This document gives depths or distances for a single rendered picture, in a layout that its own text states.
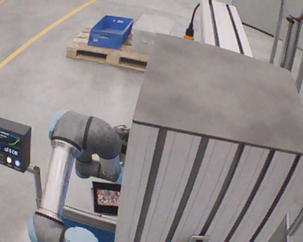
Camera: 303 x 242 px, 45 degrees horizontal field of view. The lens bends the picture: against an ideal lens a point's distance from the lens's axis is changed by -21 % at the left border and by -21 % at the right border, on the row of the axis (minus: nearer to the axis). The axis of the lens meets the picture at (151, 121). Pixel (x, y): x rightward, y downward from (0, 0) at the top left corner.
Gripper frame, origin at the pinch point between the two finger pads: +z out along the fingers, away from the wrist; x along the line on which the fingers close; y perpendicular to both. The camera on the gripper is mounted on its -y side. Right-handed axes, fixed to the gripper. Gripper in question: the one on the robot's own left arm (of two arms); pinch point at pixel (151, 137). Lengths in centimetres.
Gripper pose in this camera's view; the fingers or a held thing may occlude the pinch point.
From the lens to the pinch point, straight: 186.1
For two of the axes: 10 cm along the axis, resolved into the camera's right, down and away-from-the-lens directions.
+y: -4.9, -4.8, 7.3
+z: 8.6, -1.6, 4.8
